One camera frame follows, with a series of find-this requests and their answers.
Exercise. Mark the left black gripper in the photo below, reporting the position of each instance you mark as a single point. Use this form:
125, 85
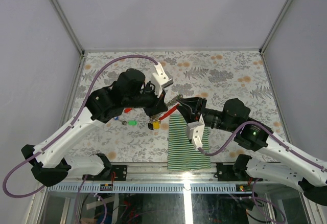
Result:
159, 105

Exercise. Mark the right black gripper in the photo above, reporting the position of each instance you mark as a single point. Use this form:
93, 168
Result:
194, 103

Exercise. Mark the red handled silver keyring carabiner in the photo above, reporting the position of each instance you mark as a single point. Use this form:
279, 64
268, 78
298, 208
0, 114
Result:
172, 106

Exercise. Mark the yellow tagged keys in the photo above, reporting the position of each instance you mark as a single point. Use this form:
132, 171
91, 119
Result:
156, 125

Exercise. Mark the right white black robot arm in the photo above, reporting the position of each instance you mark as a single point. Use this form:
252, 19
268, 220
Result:
253, 135

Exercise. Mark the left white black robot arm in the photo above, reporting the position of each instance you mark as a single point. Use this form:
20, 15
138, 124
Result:
49, 160

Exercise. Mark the red tagged key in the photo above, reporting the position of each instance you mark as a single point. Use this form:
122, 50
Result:
127, 110

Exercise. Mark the green tagged key on table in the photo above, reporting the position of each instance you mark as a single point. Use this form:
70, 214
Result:
130, 122

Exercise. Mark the floral table mat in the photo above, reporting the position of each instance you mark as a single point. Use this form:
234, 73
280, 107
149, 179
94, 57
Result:
216, 76

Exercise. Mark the green striped cloth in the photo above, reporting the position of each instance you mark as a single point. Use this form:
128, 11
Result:
182, 156

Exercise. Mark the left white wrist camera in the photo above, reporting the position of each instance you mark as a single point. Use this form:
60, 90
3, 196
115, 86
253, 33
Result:
160, 79

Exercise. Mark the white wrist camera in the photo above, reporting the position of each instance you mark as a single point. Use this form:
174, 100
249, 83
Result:
160, 79
194, 132

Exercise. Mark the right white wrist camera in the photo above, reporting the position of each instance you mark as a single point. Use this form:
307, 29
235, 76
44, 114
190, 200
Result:
194, 132

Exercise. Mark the aluminium front rail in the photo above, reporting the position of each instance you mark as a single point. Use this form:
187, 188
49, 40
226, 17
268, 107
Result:
153, 171

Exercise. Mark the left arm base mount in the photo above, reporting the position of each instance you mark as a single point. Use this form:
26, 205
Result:
110, 171

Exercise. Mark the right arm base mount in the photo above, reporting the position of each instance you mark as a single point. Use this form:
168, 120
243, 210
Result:
233, 172

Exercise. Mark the white slotted cable duct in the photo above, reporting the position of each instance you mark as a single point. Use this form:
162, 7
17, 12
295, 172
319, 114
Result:
144, 188

